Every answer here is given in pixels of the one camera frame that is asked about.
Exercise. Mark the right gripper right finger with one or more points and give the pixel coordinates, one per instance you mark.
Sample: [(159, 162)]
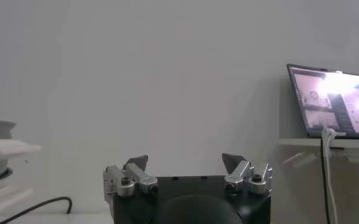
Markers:
[(246, 179)]

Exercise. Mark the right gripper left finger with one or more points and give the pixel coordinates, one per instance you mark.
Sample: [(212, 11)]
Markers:
[(133, 182)]

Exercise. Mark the black laptop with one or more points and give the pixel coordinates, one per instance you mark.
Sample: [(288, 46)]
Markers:
[(334, 103)]

